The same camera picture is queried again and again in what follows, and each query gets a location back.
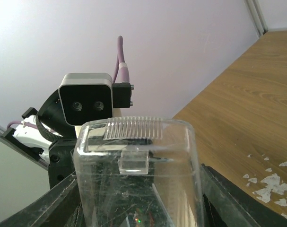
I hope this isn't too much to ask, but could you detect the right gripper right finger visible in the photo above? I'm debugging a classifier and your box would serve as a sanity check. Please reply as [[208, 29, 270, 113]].
[[200, 164, 287, 227]]

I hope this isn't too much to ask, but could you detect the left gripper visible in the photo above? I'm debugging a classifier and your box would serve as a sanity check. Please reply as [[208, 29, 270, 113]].
[[35, 89, 158, 190]]

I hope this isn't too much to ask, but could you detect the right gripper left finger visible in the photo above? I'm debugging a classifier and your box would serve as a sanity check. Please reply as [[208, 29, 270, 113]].
[[0, 176, 81, 227]]

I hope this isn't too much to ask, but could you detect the clear metronome cover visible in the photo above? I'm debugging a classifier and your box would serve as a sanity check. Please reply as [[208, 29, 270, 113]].
[[73, 117, 205, 227]]

